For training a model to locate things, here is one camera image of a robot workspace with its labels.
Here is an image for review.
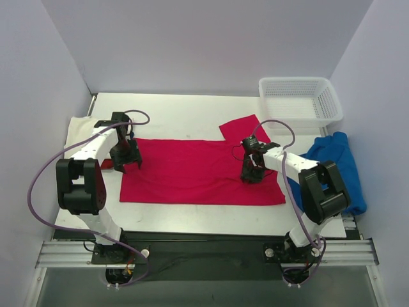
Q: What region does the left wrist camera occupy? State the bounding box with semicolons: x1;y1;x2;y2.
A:
110;112;130;128

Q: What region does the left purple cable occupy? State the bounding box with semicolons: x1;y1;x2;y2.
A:
28;109;151;286

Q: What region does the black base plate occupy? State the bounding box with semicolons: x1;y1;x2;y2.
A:
91;230;322;282

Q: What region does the cream folded t shirt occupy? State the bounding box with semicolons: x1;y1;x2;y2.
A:
63;116;100;159

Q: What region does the white perforated plastic basket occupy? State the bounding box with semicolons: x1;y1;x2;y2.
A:
258;77;343;129

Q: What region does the blue t shirt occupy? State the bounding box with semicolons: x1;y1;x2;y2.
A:
300;132;367;216

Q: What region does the red t shirt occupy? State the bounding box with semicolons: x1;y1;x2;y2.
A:
100;159;114;169
120;114;286;206

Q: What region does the aluminium mounting rail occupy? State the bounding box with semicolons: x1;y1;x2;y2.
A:
36;240;379;268

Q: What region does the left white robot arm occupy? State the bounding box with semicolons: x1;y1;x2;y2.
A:
56;112;143;264

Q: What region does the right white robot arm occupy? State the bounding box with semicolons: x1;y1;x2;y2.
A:
240;135;351;261

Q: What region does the red folded t shirt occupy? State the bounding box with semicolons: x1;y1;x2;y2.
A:
100;159;114;169

